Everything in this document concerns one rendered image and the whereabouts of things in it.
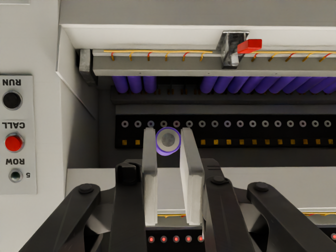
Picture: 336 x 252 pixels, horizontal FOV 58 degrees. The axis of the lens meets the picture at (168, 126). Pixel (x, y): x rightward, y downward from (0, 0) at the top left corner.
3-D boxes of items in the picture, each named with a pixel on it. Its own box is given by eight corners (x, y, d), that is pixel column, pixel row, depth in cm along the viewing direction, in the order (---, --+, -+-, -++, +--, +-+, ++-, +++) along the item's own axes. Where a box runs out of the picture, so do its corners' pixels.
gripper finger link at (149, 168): (157, 226, 15) (142, 227, 15) (155, 167, 22) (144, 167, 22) (157, 171, 14) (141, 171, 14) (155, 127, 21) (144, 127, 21)
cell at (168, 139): (169, 159, 27) (173, 158, 20) (150, 149, 27) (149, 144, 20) (179, 141, 27) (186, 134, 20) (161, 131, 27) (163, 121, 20)
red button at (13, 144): (4, 135, 30) (4, 151, 30) (20, 135, 30) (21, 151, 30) (8, 134, 31) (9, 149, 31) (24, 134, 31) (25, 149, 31)
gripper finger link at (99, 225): (142, 236, 13) (72, 237, 13) (144, 181, 18) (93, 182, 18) (141, 205, 13) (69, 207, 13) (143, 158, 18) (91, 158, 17)
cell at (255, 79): (240, 82, 45) (253, 63, 39) (252, 82, 45) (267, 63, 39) (241, 93, 45) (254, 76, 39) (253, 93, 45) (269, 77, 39)
